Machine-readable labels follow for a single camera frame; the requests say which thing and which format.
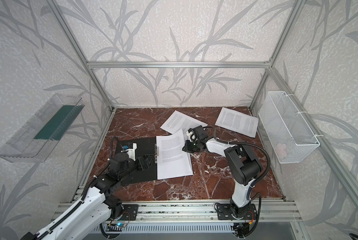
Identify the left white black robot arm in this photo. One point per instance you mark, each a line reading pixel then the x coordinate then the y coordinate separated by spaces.
pixel 97 202

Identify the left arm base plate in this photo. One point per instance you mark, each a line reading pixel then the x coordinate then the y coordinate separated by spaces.
pixel 128 211

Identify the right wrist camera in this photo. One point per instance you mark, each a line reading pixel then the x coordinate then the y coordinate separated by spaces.
pixel 190 135

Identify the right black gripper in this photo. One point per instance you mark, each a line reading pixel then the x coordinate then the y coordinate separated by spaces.
pixel 191 135

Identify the green circuit board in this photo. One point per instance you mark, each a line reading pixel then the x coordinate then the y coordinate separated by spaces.
pixel 117 227

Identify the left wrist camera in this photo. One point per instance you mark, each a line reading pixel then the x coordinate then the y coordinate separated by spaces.
pixel 130 149

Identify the beige black ring binder folder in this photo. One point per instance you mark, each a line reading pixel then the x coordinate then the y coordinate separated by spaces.
pixel 134 161

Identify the clear acrylic wall tray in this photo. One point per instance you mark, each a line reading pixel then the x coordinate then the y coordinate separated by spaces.
pixel 34 142

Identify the aluminium cage frame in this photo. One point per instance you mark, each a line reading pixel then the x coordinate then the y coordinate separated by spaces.
pixel 337 166

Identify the white wire mesh basket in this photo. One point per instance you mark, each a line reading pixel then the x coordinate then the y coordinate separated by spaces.
pixel 291 137

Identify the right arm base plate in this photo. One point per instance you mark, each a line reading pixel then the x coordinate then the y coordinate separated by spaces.
pixel 232 212

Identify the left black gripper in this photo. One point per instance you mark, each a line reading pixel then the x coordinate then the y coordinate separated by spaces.
pixel 142 162

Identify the aluminium front rail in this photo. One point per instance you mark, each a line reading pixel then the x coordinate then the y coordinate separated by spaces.
pixel 203 211

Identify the printed paper sheet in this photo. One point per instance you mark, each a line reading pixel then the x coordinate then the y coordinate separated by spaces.
pixel 179 121

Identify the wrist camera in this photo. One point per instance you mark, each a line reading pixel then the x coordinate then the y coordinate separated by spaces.
pixel 130 149
pixel 190 135

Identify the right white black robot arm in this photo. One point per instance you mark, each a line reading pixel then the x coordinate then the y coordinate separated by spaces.
pixel 248 163

